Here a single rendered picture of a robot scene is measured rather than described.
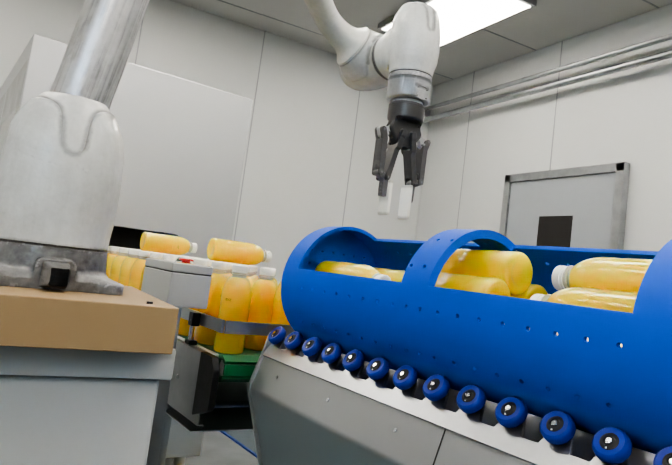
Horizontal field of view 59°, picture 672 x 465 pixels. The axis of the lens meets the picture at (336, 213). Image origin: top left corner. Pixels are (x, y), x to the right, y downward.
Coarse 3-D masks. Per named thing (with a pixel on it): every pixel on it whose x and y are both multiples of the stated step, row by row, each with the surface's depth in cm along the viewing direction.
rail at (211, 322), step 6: (186, 312) 159; (186, 318) 159; (204, 318) 149; (210, 318) 146; (216, 318) 144; (204, 324) 149; (210, 324) 146; (216, 324) 143; (222, 324) 141; (216, 330) 142; (222, 330) 141
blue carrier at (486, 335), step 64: (320, 256) 140; (384, 256) 145; (448, 256) 100; (576, 256) 100; (640, 256) 90; (320, 320) 122; (384, 320) 104; (448, 320) 92; (512, 320) 82; (576, 320) 74; (640, 320) 68; (512, 384) 84; (576, 384) 75; (640, 384) 67; (640, 448) 75
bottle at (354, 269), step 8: (320, 264) 134; (328, 264) 132; (336, 264) 130; (344, 264) 128; (352, 264) 126; (360, 264) 125; (336, 272) 127; (344, 272) 125; (352, 272) 123; (360, 272) 122; (368, 272) 121; (376, 272) 122
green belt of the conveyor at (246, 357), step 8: (184, 336) 163; (200, 344) 152; (216, 352) 143; (248, 352) 149; (256, 352) 151; (224, 360) 138; (232, 360) 139; (240, 360) 141; (248, 360) 142; (256, 360) 143; (224, 368) 138; (232, 368) 138; (240, 368) 140; (248, 368) 141; (224, 376) 138; (232, 376) 139; (240, 376) 140; (248, 376) 142
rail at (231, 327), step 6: (228, 324) 141; (234, 324) 142; (240, 324) 143; (246, 324) 143; (252, 324) 144; (258, 324) 145; (264, 324) 146; (270, 324) 147; (276, 324) 148; (282, 324) 149; (228, 330) 141; (234, 330) 142; (240, 330) 143; (246, 330) 143; (252, 330) 144; (258, 330) 145; (264, 330) 146; (270, 330) 147; (288, 330) 150
